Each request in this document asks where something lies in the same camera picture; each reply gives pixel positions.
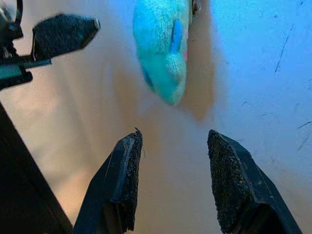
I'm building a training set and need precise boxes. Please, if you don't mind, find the black flat panel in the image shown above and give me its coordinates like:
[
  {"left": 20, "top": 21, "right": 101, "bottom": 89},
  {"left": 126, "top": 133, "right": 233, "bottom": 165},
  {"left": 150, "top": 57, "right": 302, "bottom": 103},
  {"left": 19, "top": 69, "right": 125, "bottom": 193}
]
[{"left": 0, "top": 102, "right": 74, "bottom": 234}]

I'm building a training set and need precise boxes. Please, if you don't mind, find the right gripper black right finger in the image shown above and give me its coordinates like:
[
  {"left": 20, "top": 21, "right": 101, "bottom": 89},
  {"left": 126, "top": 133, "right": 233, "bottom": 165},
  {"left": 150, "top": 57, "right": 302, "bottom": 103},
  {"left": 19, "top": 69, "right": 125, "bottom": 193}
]
[{"left": 206, "top": 129, "right": 303, "bottom": 234}]

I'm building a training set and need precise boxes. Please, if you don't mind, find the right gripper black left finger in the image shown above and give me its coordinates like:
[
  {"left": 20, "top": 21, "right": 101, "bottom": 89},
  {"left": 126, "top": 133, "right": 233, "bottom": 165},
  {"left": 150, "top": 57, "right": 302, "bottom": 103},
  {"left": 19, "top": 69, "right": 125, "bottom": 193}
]
[{"left": 72, "top": 128, "right": 144, "bottom": 234}]

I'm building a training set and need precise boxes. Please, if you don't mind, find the white board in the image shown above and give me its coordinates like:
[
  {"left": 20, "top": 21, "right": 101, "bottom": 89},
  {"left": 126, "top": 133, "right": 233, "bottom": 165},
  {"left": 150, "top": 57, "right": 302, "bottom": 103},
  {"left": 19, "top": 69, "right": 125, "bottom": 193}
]
[{"left": 0, "top": 0, "right": 312, "bottom": 234}]

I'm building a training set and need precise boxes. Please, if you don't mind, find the teal plush toy keychain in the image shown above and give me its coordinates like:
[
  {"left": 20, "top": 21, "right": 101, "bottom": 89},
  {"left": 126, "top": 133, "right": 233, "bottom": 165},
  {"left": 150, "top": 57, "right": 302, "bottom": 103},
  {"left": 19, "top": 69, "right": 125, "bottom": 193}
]
[{"left": 132, "top": 0, "right": 193, "bottom": 107}]

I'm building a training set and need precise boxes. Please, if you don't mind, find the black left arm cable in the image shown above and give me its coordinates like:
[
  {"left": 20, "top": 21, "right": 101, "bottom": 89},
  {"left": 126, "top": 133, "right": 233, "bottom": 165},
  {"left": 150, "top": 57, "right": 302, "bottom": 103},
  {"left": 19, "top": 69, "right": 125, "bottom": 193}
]
[{"left": 9, "top": 0, "right": 25, "bottom": 39}]

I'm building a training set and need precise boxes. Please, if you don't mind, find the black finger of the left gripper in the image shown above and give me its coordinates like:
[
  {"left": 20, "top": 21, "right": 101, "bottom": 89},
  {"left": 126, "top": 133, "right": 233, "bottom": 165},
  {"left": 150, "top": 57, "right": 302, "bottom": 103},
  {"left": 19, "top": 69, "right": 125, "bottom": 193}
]
[{"left": 31, "top": 14, "right": 101, "bottom": 61}]

